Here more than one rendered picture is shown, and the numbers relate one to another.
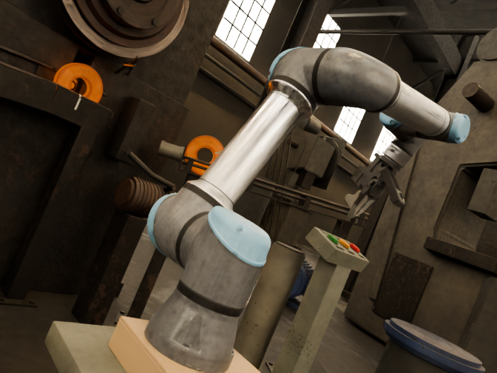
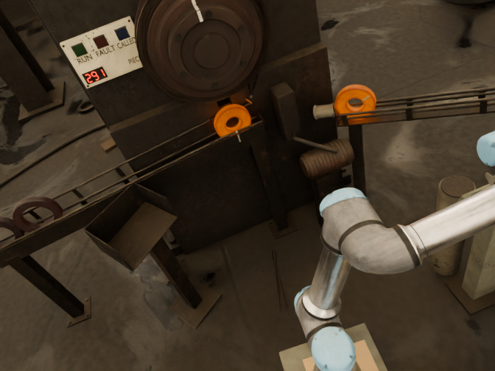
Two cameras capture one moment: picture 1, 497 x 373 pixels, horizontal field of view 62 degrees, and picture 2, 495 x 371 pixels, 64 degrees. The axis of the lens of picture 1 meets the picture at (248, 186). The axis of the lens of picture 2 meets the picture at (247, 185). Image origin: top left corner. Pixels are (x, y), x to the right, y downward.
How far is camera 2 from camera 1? 1.16 m
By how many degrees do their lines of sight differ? 59
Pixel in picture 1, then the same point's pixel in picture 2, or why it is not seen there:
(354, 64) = (362, 264)
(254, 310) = not seen: hidden behind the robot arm
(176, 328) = not seen: outside the picture
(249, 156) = (328, 291)
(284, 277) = not seen: hidden behind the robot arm
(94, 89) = (241, 117)
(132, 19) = (227, 81)
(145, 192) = (318, 167)
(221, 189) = (320, 308)
